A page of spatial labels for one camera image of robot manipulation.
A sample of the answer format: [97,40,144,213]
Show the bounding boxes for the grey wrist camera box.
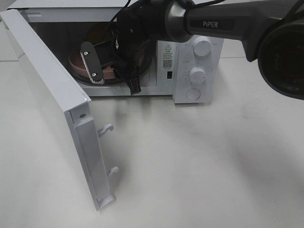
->
[80,41,104,85]

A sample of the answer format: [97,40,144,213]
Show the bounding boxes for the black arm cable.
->
[104,0,133,48]

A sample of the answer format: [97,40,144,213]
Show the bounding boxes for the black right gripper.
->
[95,4,171,96]

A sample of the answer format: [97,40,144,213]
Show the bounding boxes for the white microwave oven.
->
[6,0,223,104]

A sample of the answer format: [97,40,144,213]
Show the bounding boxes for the pink round plate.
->
[68,50,152,86]

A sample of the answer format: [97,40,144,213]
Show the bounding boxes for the white microwave door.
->
[0,9,118,210]

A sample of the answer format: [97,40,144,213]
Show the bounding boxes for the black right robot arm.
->
[95,0,304,99]

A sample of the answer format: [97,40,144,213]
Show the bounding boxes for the toy hamburger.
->
[85,22,111,45]

